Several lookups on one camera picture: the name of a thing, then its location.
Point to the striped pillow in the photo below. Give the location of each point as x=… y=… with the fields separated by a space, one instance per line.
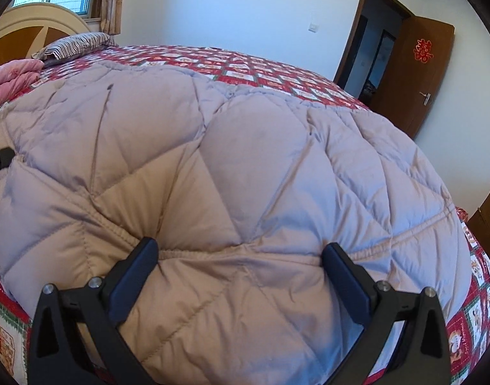
x=72 y=47

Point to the silver door handle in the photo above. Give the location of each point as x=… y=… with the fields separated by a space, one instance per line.
x=426 y=98

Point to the pink folded blanket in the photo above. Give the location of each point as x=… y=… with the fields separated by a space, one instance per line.
x=16 y=75

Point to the brown wooden door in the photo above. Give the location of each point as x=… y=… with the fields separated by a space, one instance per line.
x=398 y=95

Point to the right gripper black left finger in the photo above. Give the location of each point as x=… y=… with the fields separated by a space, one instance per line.
x=57 y=354

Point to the right beige floral curtain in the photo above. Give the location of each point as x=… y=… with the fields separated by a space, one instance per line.
x=110 y=16

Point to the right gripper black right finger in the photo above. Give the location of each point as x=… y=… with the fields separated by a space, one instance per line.
x=421 y=354

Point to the cream wooden headboard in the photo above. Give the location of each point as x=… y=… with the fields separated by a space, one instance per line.
x=28 y=28

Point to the red paper door decoration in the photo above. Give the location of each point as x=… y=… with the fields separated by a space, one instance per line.
x=423 y=51

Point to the lilac quilted puffer jacket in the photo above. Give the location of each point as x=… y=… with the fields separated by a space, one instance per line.
x=229 y=208

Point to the white wall switch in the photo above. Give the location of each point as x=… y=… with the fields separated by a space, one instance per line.
x=313 y=27

